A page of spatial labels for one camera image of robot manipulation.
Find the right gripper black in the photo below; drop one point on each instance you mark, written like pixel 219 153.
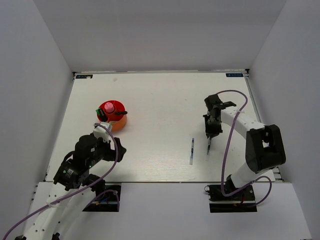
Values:
pixel 210 132

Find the red round pen holder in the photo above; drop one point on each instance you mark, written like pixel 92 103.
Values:
pixel 117 121

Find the pink capped clear marker tube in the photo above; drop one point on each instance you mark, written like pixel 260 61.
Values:
pixel 109 107

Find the green gel pen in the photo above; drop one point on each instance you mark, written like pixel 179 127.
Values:
pixel 208 149

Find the blue gel pen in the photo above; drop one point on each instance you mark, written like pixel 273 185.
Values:
pixel 191 158

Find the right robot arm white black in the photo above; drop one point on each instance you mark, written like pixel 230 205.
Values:
pixel 264 148

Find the right blue table label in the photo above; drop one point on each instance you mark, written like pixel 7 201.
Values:
pixel 234 75

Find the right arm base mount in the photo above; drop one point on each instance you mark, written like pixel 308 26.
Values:
pixel 241 202

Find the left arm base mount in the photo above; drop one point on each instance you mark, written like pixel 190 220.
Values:
pixel 109 202

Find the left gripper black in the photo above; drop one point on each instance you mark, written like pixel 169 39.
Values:
pixel 112 153

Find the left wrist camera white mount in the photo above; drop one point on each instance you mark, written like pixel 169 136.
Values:
pixel 101 130

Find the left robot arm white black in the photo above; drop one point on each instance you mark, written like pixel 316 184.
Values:
pixel 73 186

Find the green capped black highlighter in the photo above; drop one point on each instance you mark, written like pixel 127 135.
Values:
pixel 101 115

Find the left blue table label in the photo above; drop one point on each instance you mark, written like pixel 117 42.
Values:
pixel 84 76

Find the blue table label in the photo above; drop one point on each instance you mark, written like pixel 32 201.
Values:
pixel 84 76
pixel 234 75

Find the black handled scissors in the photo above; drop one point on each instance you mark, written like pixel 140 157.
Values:
pixel 118 113

